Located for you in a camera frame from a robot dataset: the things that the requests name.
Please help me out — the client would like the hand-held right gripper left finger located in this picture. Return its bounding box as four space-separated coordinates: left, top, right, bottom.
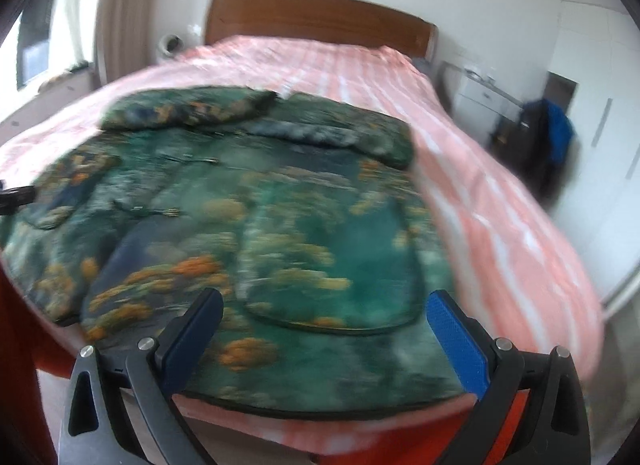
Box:
59 288 225 465

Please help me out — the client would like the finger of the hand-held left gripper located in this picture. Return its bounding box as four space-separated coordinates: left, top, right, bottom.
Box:
0 185 37 216

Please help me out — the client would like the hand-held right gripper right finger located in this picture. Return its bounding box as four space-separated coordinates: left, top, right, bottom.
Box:
425 289 592 465

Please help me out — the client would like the green printed padded jacket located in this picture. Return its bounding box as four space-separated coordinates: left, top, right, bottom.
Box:
0 85 468 418

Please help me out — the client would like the white window bench cabinet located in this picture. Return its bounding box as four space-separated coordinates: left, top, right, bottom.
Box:
0 65 98 143

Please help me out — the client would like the pink striped bedsheet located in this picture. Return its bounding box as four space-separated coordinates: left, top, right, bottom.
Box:
0 35 606 451

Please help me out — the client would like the patterned cushion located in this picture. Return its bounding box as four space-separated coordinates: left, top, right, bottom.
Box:
37 62 93 92

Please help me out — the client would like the dark framed window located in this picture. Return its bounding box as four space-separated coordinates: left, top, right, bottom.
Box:
15 0 71 91

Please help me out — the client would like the orange red blanket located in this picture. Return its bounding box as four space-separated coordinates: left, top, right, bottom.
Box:
0 265 531 465

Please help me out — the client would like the white sheer curtain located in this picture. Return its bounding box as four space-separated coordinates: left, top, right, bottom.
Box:
67 0 101 68

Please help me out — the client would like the brown curtain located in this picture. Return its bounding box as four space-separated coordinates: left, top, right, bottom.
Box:
95 0 173 91

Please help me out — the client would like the dark low stool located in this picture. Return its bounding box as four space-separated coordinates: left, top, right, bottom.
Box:
487 120 521 158

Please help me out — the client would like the blue garment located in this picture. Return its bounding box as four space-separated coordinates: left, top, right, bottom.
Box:
542 99 576 168

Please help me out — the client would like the white dresser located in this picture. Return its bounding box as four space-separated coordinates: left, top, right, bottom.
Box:
457 68 521 146

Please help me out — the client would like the grey leaning board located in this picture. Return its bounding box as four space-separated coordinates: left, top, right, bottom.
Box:
435 60 463 113

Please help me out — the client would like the white wardrobe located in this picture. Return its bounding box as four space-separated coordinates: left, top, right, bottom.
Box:
547 0 640 308

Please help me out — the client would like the wooden bed headboard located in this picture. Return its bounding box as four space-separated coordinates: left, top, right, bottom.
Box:
204 0 438 62

